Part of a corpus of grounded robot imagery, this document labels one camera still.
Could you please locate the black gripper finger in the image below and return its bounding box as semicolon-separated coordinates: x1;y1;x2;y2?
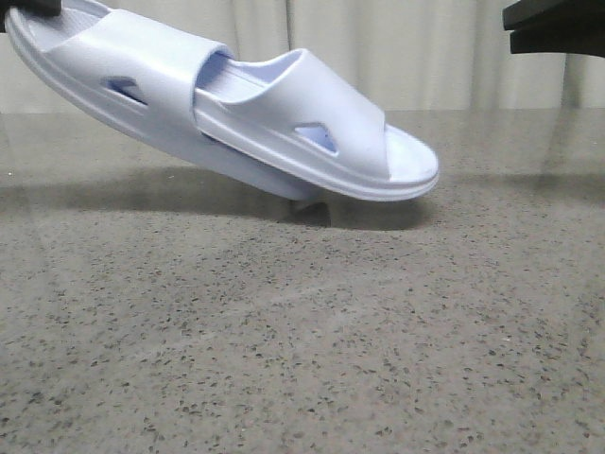
510;28;604;54
1;0;61;17
502;0;604;31

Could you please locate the light blue slipper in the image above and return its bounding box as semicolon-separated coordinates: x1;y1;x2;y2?
5;1;319;201
195;49;439;201

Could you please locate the white curtain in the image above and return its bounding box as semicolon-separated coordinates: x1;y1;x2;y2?
0;0;605;114

